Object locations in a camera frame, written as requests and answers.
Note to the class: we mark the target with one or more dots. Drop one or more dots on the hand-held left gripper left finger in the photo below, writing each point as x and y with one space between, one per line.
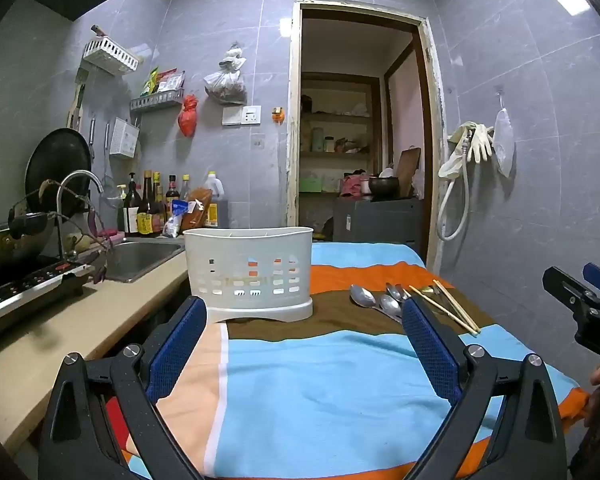
177 350

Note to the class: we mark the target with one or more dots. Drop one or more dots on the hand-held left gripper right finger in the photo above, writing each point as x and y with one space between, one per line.
430 350

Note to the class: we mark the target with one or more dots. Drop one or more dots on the wooden chopstick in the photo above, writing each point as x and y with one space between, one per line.
430 300
450 318
455 304

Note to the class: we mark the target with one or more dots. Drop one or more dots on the large steel spoon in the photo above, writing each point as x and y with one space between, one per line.
364 295

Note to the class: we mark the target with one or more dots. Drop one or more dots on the white plastic utensil basket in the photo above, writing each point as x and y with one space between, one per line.
250 270

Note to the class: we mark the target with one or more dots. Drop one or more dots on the person's right hand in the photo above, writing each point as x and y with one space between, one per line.
599 375

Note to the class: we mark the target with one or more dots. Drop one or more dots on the steel sink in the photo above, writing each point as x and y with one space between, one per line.
140 260

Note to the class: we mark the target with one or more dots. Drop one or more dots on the striped blanket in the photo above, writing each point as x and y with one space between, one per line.
320 390

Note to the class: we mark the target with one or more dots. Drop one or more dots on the blue and white bag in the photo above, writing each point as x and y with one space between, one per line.
177 220

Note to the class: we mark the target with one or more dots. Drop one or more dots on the pink plastic box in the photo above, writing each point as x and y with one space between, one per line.
116 233

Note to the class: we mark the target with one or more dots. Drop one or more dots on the purple leafy stalks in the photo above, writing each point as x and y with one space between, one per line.
100 240

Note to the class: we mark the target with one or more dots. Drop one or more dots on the grey cabinet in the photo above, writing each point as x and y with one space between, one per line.
375 225

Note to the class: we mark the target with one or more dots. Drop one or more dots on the brown snack bag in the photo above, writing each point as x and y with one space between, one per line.
200 210

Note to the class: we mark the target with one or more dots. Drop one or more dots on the row of sauce bottles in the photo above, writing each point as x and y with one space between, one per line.
147 210

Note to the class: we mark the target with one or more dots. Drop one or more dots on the white mesh bag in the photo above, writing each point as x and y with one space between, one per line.
504 145

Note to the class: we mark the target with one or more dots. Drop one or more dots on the yellow-capped oil jug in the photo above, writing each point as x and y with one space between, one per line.
215 200

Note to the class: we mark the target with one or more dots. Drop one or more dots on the black induction cooker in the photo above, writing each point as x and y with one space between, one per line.
25 295

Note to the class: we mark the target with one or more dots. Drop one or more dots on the cream rubber glove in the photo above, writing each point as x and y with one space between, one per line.
452 162
481 142

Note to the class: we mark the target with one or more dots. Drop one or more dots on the dark metal bowl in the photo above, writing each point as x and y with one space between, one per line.
384 187

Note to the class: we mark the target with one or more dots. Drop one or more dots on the wooden cutting board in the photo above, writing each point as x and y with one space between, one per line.
410 170

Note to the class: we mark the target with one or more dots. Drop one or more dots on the pink cloth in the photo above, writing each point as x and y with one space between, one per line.
352 186

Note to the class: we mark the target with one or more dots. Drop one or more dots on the curved steel faucet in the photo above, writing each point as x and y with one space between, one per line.
80 176

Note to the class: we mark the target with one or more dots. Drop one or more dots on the metal wok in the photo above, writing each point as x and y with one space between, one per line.
5 247

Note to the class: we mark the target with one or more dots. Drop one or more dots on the green box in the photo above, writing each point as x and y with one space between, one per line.
311 185

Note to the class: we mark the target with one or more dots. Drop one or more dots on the wooden shelf unit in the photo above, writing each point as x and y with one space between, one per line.
340 155

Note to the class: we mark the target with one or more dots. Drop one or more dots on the white hanging utensil holder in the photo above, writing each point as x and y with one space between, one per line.
124 139

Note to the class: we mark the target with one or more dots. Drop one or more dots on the black round pan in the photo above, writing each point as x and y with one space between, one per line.
55 165

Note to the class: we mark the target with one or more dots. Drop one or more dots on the hanging steel ladle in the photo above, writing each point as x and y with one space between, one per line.
91 137

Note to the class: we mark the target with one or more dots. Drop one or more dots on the red plastic bag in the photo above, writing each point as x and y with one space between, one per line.
187 117

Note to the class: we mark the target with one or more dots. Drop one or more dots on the green jar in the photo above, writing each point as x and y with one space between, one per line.
318 140

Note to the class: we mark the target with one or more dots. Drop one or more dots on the hanging wooden spatula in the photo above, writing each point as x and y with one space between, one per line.
76 105

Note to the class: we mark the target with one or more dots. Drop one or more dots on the clear hanging plastic bag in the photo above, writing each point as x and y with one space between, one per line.
226 85

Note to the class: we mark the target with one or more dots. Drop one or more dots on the bunch of seasoning packets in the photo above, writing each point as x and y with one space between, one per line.
162 80

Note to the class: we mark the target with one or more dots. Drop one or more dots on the white wall switch panel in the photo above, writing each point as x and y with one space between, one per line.
241 115

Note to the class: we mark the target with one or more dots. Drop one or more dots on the worn door frame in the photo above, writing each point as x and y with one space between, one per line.
292 135

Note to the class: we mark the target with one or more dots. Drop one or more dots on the grey wall shelf rack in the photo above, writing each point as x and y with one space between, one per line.
157 101

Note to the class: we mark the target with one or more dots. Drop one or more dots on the orange wall plug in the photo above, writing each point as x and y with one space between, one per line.
278 115

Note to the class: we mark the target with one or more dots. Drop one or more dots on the white slatted wall basket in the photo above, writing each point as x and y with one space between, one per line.
110 55

